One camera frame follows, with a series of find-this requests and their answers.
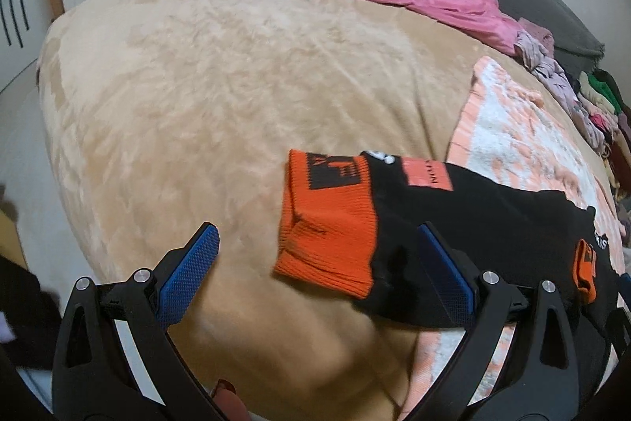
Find beige fleece blanket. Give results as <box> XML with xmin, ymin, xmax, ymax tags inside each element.
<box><xmin>37</xmin><ymin>0</ymin><xmax>543</xmax><ymax>421</ymax></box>

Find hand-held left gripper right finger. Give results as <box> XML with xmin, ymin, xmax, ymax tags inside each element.
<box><xmin>416</xmin><ymin>223</ymin><xmax>599</xmax><ymax>421</ymax></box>

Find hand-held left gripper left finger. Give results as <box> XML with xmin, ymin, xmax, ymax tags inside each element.
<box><xmin>52</xmin><ymin>221</ymin><xmax>247</xmax><ymax>421</ymax></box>

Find black and orange sock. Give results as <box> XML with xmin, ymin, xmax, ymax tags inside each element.
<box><xmin>273</xmin><ymin>149</ymin><xmax>622</xmax><ymax>333</ymax></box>

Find person's left hand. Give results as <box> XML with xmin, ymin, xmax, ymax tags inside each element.
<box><xmin>211</xmin><ymin>379</ymin><xmax>250</xmax><ymax>421</ymax></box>

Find pink knitted garment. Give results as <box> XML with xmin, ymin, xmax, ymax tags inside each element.
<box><xmin>517</xmin><ymin>17</ymin><xmax>555</xmax><ymax>48</ymax></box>

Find peach and white checked blanket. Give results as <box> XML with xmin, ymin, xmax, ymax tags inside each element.
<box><xmin>397</xmin><ymin>56</ymin><xmax>631</xmax><ymax>421</ymax></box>

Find dark cloth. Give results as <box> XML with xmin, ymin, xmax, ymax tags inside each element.
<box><xmin>0</xmin><ymin>253</ymin><xmax>62</xmax><ymax>370</ymax></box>

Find stack of folded clothes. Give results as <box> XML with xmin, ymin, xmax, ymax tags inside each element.
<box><xmin>572</xmin><ymin>68</ymin><xmax>631</xmax><ymax>205</ymax></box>

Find lilac crumpled clothes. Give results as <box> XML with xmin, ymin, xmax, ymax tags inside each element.
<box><xmin>515</xmin><ymin>29</ymin><xmax>605</xmax><ymax>148</ymax></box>

